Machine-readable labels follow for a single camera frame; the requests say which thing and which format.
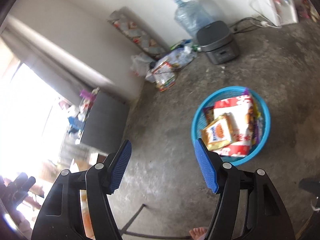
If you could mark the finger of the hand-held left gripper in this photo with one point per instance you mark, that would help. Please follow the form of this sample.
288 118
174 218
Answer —
27 182

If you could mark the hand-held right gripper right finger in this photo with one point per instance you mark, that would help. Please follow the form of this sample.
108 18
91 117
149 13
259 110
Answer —
206 167

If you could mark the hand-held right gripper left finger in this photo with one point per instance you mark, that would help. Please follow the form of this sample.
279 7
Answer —
121 167

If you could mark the yellow orange snack packet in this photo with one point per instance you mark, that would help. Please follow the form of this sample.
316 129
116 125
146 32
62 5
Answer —
220 130

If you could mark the red white paper snack bag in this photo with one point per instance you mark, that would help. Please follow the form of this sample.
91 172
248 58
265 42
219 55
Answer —
237 130

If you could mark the blue mesh basket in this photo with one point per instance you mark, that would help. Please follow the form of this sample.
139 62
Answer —
226 92

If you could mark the dark grey cabinet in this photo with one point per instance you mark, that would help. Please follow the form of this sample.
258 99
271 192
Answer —
105 122

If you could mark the blue bottle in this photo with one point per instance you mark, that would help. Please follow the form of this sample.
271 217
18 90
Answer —
76 125

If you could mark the person's foot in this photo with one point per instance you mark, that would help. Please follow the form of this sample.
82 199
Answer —
198 233

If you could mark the purple bottle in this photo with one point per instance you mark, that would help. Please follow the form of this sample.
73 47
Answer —
85 93

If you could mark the colourful snack carton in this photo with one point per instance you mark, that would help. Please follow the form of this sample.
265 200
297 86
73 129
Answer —
163 76

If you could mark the white plastic bag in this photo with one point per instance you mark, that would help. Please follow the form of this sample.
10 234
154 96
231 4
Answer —
140 63

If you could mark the clear bag of bottles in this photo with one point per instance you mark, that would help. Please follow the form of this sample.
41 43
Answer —
180 56

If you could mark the grey rice cooker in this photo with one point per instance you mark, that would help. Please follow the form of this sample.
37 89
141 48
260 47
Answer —
217 37

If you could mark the floral patterned board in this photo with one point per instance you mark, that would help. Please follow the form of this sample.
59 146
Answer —
135 33

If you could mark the clear water jug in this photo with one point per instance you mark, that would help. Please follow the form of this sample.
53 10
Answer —
190 15

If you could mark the white water dispenser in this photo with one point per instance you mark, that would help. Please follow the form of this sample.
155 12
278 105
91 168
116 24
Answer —
270 0

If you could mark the black metal table frame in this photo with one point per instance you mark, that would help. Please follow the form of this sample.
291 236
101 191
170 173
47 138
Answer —
135 216

